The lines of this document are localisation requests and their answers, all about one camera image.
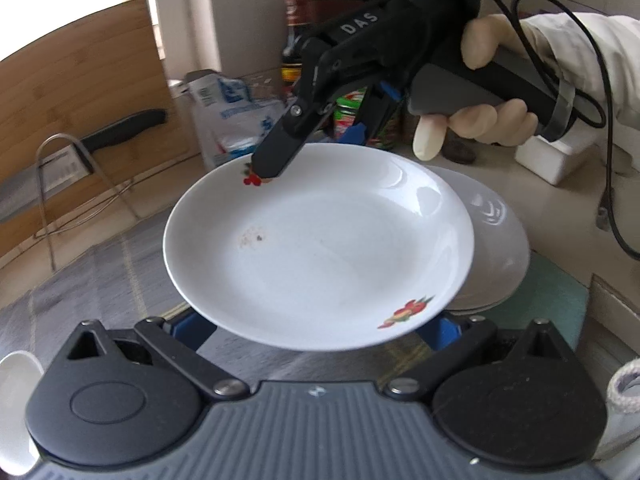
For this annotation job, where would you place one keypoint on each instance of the white floral plate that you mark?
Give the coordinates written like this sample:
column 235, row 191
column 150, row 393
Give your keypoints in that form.
column 325, row 250
column 495, row 240

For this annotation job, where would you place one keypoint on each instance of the white blue salt bag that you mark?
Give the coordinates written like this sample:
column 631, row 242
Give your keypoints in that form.
column 235, row 115

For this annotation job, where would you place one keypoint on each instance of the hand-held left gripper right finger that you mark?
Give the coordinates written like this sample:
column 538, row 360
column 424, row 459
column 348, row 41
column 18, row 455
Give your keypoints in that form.
column 440, row 334

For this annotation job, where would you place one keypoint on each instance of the person's right hand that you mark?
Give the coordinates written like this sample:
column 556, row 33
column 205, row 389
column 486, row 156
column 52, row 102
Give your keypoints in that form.
column 480, row 40

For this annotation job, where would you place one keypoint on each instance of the brown knife block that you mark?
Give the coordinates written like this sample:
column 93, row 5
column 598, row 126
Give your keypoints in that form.
column 325, row 10

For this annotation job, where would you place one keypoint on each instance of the white plastic box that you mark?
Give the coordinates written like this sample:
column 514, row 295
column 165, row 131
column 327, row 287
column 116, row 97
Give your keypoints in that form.
column 550, row 165

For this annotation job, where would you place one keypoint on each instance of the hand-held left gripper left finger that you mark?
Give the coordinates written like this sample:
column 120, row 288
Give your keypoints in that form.
column 192, row 330

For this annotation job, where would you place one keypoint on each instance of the white ceramic bowl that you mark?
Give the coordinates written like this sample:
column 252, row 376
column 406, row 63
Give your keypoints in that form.
column 17, row 400

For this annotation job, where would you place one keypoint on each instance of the dark soy sauce bottle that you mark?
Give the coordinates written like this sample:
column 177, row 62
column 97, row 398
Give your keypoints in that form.
column 292, row 20

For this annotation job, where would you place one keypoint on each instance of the wooden cutting board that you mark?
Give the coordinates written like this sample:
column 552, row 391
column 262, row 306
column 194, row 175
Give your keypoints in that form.
column 75, row 85

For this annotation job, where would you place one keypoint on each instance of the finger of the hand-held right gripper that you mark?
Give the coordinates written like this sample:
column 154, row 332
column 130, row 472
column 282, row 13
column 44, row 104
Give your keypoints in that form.
column 280, row 155
column 357, row 132

